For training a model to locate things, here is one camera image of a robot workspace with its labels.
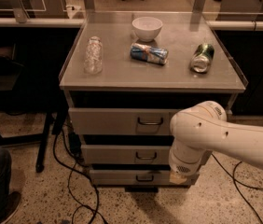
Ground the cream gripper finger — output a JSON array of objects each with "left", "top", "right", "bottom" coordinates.
[{"left": 169, "top": 172, "right": 187, "bottom": 185}]

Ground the white bowl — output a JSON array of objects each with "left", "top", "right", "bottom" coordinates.
[{"left": 132, "top": 17, "right": 163, "bottom": 42}]

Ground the black floor cable left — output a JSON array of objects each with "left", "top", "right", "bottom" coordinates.
[{"left": 52, "top": 121, "right": 109, "bottom": 224}]

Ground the black power adapter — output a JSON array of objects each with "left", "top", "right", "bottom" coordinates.
[{"left": 68, "top": 133, "right": 81, "bottom": 155}]

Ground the grey drawer cabinet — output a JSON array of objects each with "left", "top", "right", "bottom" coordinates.
[{"left": 58, "top": 10, "right": 249, "bottom": 194}]

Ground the brown shoe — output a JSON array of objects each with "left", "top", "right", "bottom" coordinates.
[{"left": 0, "top": 191, "right": 21, "bottom": 224}]

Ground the black floor cable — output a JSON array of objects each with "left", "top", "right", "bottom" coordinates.
[
  {"left": 211, "top": 152, "right": 263, "bottom": 224},
  {"left": 52, "top": 121, "right": 109, "bottom": 224}
]

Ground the blue crushed can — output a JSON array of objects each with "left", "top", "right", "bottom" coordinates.
[{"left": 130, "top": 43, "right": 169, "bottom": 65}]

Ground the grey drawer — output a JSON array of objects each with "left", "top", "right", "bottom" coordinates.
[
  {"left": 81, "top": 145, "right": 170, "bottom": 165},
  {"left": 69, "top": 107, "right": 177, "bottom": 135},
  {"left": 89, "top": 168, "right": 201, "bottom": 187}
]

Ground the black table frame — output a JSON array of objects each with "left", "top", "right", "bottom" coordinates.
[{"left": 0, "top": 44, "right": 67, "bottom": 173}]

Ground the black floor cable right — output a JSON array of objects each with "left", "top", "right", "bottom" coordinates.
[{"left": 211, "top": 152, "right": 263, "bottom": 224}]

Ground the clear plastic bottle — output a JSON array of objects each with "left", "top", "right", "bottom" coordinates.
[{"left": 84, "top": 36, "right": 103, "bottom": 75}]

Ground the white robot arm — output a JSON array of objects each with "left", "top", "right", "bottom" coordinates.
[{"left": 169, "top": 101, "right": 263, "bottom": 184}]

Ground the green soda can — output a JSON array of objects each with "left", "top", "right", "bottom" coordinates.
[{"left": 190, "top": 43, "right": 215, "bottom": 74}]

